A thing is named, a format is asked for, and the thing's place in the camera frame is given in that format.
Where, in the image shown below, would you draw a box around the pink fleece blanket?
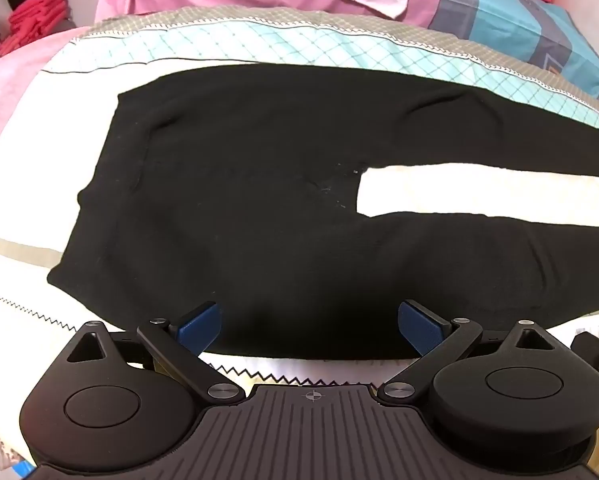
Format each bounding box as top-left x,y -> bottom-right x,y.
0,27 -> 82,181

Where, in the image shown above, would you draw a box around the white teal patterned bedsheet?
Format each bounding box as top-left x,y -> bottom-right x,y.
0,5 -> 599,411

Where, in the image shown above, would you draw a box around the black pants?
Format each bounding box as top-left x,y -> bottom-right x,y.
46,62 -> 599,361

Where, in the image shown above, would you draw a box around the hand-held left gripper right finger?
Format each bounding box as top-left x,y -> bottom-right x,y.
378,300 -> 560,404

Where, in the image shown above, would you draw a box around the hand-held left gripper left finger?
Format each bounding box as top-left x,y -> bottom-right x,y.
66,301 -> 247,404

